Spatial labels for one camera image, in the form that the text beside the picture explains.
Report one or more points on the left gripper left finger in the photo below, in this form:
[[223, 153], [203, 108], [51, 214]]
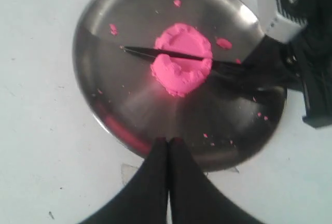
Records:
[[144, 198]]

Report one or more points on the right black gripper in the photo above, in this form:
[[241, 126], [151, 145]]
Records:
[[267, 67]]

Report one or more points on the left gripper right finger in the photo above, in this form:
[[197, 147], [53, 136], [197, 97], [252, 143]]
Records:
[[193, 198]]

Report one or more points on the black knife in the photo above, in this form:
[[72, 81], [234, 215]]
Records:
[[228, 71]]

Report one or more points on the pink clay crumb right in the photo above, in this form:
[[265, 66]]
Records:
[[223, 43]]

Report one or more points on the pink clay crumb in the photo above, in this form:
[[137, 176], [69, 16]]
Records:
[[223, 43], [177, 3], [113, 29]]

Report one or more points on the round steel plate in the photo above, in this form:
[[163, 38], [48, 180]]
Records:
[[222, 126]]

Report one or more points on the pink clay crumb top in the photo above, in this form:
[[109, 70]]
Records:
[[177, 3]]

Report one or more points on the pink clay crumb left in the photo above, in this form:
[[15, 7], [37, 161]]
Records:
[[113, 29]]

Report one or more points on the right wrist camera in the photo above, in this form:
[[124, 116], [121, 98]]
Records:
[[277, 23]]

